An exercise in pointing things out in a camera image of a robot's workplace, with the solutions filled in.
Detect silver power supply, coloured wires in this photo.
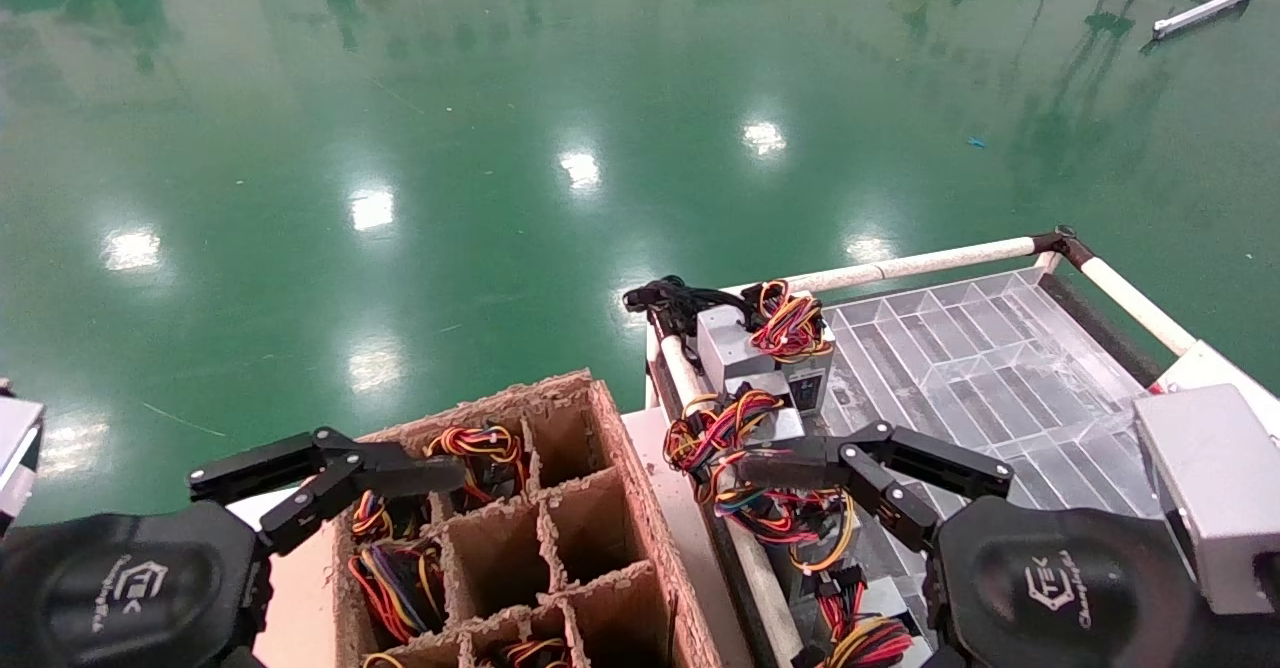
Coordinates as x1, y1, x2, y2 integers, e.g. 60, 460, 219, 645
663, 373, 807, 479
795, 566, 917, 668
713, 448, 861, 601
697, 281, 837, 417

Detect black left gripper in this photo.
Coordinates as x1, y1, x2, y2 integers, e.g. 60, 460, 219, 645
0, 426, 467, 668

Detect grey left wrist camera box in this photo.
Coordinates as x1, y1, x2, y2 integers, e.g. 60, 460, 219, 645
0, 378, 47, 534

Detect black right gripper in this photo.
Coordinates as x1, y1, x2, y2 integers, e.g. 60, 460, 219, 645
738, 420, 1280, 668

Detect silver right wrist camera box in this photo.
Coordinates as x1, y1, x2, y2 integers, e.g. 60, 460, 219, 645
1133, 384, 1280, 616

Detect brown cardboard divider box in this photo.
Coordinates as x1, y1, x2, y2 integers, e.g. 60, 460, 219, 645
330, 368, 723, 668

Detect silver power supply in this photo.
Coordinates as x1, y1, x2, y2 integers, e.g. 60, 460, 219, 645
795, 566, 917, 668
425, 425, 529, 509
713, 448, 861, 601
663, 373, 807, 479
697, 281, 837, 417

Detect clear plastic grid tray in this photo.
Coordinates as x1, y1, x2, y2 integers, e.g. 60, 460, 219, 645
812, 266, 1171, 668

